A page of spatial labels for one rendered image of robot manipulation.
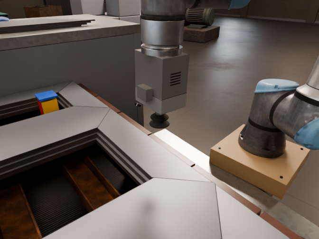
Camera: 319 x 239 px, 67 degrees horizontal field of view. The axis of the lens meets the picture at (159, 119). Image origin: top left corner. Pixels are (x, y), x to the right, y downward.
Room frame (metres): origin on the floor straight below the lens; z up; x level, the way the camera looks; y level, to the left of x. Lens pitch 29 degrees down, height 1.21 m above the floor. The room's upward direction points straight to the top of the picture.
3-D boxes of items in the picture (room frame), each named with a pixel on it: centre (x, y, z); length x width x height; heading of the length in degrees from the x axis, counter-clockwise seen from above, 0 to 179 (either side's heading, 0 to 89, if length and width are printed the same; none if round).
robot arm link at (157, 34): (0.45, 0.00, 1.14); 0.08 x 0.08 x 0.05
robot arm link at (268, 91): (0.68, -0.36, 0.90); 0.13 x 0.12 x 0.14; 16
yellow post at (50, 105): (0.76, 0.39, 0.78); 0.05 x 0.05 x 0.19; 38
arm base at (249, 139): (0.68, -0.35, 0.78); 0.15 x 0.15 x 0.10
